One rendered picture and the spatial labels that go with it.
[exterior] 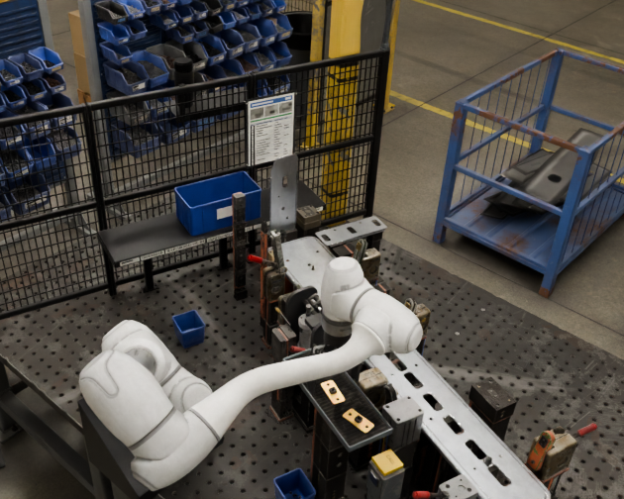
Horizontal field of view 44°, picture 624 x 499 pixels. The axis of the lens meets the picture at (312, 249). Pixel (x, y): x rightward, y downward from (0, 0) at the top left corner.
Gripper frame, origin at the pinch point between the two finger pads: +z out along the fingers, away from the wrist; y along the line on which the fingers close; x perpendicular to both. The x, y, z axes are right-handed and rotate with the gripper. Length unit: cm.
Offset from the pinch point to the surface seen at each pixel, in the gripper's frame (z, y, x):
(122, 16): -7, 11, 280
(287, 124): -11, 42, 127
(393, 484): 9.7, 2.9, -30.0
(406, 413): 9.0, 18.0, -11.1
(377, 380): 12.0, 18.4, 5.6
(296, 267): 20, 23, 74
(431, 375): 20.0, 39.7, 7.3
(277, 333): 12.6, -0.8, 36.8
